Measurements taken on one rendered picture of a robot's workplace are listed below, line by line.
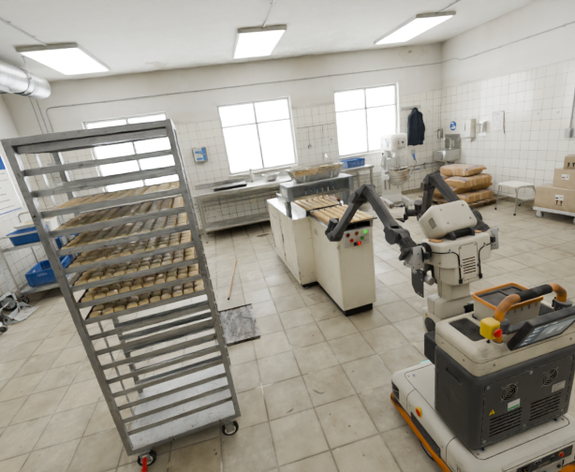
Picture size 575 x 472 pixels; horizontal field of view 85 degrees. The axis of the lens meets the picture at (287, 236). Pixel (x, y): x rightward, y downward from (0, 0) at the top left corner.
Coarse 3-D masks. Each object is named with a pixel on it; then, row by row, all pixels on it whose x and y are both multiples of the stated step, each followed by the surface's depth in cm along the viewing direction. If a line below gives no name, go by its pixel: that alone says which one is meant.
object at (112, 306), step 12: (168, 288) 173; (180, 288) 171; (192, 288) 169; (204, 288) 171; (120, 300) 169; (132, 300) 165; (144, 300) 163; (156, 300) 162; (96, 312) 158; (108, 312) 157
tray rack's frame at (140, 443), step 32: (96, 128) 130; (128, 128) 133; (32, 192) 131; (64, 288) 142; (160, 384) 220; (224, 384) 212; (160, 416) 194; (192, 416) 191; (224, 416) 187; (128, 448) 173
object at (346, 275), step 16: (320, 224) 298; (352, 224) 281; (320, 240) 307; (320, 256) 318; (336, 256) 274; (352, 256) 274; (368, 256) 278; (320, 272) 329; (336, 272) 282; (352, 272) 278; (368, 272) 282; (336, 288) 292; (352, 288) 283; (368, 288) 287; (336, 304) 311; (352, 304) 287; (368, 304) 296
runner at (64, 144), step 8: (160, 128) 139; (104, 136) 134; (112, 136) 135; (120, 136) 136; (128, 136) 136; (136, 136) 137; (144, 136) 138; (152, 136) 139; (40, 144) 128; (48, 144) 129; (56, 144) 130; (64, 144) 130; (72, 144) 131; (80, 144) 132; (88, 144) 133; (24, 152) 127; (32, 152) 128
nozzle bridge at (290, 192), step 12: (324, 180) 323; (336, 180) 325; (348, 180) 329; (288, 192) 314; (300, 192) 327; (324, 192) 330; (336, 192) 332; (348, 192) 344; (288, 204) 329; (348, 204) 348; (288, 216) 333
